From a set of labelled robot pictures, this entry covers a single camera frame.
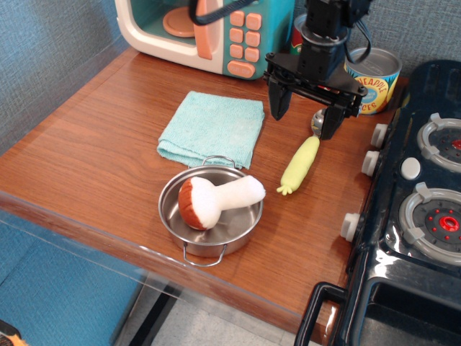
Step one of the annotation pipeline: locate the black toy stove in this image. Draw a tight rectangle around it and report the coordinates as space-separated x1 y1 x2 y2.
295 60 460 345

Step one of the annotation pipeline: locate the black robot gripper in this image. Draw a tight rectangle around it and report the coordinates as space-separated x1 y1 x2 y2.
264 30 367 140

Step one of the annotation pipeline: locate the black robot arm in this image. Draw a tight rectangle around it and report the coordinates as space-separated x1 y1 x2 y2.
264 1 370 140

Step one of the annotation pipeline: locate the black braided cable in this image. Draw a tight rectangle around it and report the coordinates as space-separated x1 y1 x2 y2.
188 0 260 27

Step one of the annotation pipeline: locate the small steel pot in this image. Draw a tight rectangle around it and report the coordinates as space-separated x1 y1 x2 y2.
158 161 263 267

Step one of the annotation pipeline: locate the toy microwave oven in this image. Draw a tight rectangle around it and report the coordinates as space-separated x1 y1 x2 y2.
115 1 295 80

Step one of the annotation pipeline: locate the pineapple slices can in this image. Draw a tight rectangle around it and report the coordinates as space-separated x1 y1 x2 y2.
344 48 402 115

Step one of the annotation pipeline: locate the spoon with green handle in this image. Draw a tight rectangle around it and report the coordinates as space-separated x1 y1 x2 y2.
277 109 326 195

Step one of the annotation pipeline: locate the plush mushroom toy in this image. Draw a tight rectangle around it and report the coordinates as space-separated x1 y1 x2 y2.
178 175 266 231

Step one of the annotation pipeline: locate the tomato sauce can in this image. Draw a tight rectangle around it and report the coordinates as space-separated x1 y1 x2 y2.
289 14 307 55

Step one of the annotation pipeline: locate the light blue folded cloth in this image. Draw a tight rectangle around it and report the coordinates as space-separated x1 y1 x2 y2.
157 92 265 169

